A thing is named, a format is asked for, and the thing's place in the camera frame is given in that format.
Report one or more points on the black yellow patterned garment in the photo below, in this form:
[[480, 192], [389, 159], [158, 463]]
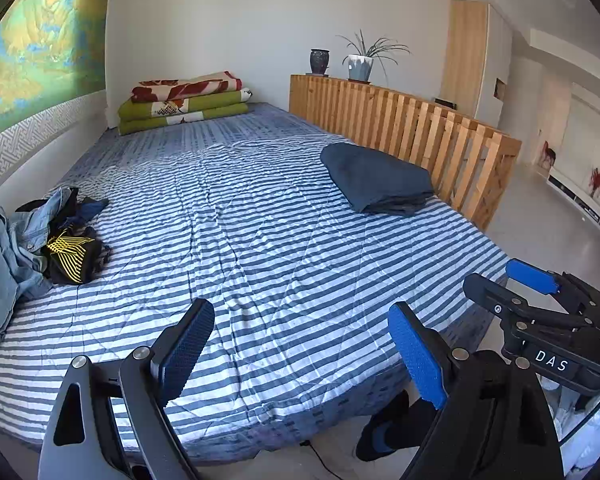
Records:
[[73, 252]]

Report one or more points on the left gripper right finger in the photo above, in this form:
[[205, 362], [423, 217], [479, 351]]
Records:
[[492, 421]]

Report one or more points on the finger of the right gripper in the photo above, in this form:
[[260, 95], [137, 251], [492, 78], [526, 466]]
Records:
[[537, 279]]

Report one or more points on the dark ceramic vase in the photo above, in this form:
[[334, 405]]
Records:
[[319, 61]]

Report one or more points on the wooden slatted bed rail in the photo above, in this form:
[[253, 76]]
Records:
[[470, 163]]

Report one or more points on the green folded blanket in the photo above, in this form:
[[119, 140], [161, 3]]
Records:
[[136, 117]]

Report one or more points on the white gloved right hand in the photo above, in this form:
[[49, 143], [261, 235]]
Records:
[[582, 450]]

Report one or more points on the dark sock foot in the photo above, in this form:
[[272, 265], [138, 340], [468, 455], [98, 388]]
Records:
[[400, 424]]

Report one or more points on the dark blue drawstring pants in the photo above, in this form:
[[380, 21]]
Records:
[[374, 182]]

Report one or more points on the red cream folded blanket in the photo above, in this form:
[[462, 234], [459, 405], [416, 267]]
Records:
[[162, 90]]

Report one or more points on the blue white striped bed quilt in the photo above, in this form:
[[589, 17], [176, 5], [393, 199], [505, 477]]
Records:
[[241, 211]]

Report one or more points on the wooden wardrobe panel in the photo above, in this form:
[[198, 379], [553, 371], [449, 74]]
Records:
[[477, 60]]

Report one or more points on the landscape wall scroll painting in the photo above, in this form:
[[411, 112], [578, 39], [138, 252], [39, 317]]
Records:
[[52, 73]]

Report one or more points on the potted spider plant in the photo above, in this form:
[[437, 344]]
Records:
[[363, 55]]

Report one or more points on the light blue denim garment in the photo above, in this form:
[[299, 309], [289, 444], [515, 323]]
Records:
[[23, 234]]

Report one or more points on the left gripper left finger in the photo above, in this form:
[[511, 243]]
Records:
[[82, 439]]

